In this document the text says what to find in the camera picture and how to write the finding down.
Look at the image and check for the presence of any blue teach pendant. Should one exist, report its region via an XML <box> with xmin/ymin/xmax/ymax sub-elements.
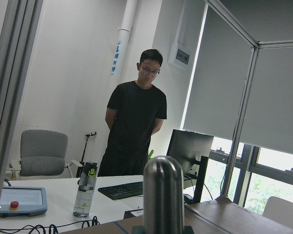
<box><xmin>0</xmin><ymin>186</ymin><xmax>48</xmax><ymax>217</ymax></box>

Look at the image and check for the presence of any man in black shirt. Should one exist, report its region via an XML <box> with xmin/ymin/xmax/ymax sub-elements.
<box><xmin>98</xmin><ymin>49</ymin><xmax>167</xmax><ymax>177</ymax></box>

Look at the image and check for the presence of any white wall pipe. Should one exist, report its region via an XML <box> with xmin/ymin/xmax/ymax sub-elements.
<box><xmin>111</xmin><ymin>0</ymin><xmax>138</xmax><ymax>78</ymax></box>

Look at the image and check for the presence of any black monitor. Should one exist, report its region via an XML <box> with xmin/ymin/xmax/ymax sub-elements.
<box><xmin>167</xmin><ymin>129</ymin><xmax>214</xmax><ymax>204</ymax></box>

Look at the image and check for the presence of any grey water bottle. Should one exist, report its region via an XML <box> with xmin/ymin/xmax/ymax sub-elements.
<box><xmin>73</xmin><ymin>162</ymin><xmax>98</xmax><ymax>218</ymax></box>

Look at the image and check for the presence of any black keyboard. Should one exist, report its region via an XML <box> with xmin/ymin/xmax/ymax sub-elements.
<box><xmin>98</xmin><ymin>181</ymin><xmax>143</xmax><ymax>200</ymax></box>

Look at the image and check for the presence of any grey office chair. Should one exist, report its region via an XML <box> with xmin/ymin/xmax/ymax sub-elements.
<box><xmin>9</xmin><ymin>130</ymin><xmax>83</xmax><ymax>177</ymax></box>

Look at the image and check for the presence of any steel muddler black tip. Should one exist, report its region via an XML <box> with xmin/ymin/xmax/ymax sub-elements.
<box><xmin>143</xmin><ymin>156</ymin><xmax>184</xmax><ymax>234</ymax></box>

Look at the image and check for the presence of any aluminium frame post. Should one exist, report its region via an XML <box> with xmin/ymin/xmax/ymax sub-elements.
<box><xmin>0</xmin><ymin>0</ymin><xmax>43</xmax><ymax>230</ymax></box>

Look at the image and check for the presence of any grey roller blind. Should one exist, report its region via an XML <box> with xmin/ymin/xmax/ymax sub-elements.
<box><xmin>184</xmin><ymin>0</ymin><xmax>293</xmax><ymax>154</ymax></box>

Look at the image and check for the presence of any black box with label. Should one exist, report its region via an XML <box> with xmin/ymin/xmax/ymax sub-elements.
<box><xmin>123</xmin><ymin>209</ymin><xmax>144</xmax><ymax>219</ymax></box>

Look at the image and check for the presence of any white wall electrical box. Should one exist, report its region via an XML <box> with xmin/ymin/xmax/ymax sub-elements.
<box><xmin>168</xmin><ymin>42</ymin><xmax>191</xmax><ymax>69</ymax></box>

